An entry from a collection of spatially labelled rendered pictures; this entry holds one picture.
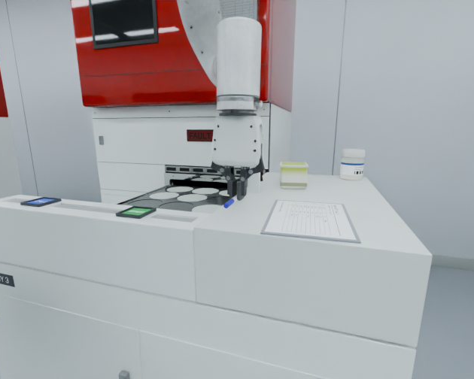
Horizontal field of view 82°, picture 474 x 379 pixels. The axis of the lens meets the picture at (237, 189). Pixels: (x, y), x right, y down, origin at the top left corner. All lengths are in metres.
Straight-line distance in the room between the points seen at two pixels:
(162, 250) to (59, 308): 0.33
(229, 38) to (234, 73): 0.06
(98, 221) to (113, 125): 0.82
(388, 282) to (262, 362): 0.26
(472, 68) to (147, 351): 2.62
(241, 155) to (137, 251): 0.27
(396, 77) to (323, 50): 0.60
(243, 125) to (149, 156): 0.78
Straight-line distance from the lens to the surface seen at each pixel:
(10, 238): 0.81
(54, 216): 0.67
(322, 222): 0.50
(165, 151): 1.21
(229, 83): 0.53
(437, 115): 2.63
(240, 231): 0.45
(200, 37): 0.63
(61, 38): 3.86
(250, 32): 0.55
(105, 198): 1.46
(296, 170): 0.75
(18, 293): 0.87
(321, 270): 0.45
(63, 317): 0.78
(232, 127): 0.54
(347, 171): 0.95
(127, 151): 1.32
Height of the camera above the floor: 1.13
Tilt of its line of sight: 13 degrees down
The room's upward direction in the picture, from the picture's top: straight up
